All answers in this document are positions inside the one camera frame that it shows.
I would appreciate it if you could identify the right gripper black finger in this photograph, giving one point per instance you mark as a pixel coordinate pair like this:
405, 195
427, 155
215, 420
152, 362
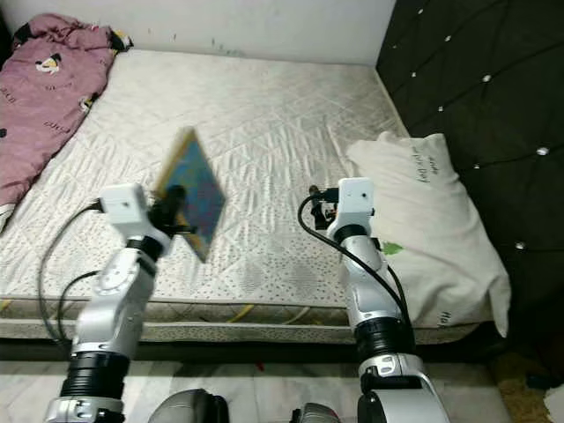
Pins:
314, 194

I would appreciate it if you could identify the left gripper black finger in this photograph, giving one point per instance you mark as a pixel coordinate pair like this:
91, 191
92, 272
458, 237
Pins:
169, 210

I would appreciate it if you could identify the yellow blue children's book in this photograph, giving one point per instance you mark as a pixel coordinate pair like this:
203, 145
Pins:
203, 189

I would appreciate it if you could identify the white pillow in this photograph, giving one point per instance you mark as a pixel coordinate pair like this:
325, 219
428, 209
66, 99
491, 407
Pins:
449, 229

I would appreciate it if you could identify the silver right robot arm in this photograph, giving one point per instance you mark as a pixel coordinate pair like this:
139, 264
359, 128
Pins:
374, 300

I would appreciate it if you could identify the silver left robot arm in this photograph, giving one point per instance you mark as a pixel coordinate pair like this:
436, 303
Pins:
110, 308

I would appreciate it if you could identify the small green object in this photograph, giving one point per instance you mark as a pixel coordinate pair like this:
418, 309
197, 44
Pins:
392, 248

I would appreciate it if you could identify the white quilted mattress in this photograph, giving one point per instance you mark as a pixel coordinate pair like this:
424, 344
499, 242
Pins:
273, 115

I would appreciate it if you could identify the purple cartoon print blanket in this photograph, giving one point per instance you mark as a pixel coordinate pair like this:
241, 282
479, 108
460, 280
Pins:
44, 106

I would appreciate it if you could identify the grey robot left leg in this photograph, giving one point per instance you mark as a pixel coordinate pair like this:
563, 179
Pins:
185, 407

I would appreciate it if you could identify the black tufted headboard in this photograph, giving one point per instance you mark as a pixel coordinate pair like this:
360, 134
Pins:
485, 70

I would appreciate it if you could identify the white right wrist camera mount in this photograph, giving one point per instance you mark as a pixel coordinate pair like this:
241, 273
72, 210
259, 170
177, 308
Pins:
359, 199

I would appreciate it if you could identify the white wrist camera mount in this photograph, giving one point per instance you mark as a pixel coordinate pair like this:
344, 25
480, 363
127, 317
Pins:
125, 207
359, 199

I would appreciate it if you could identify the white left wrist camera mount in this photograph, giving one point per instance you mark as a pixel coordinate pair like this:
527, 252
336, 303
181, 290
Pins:
125, 207

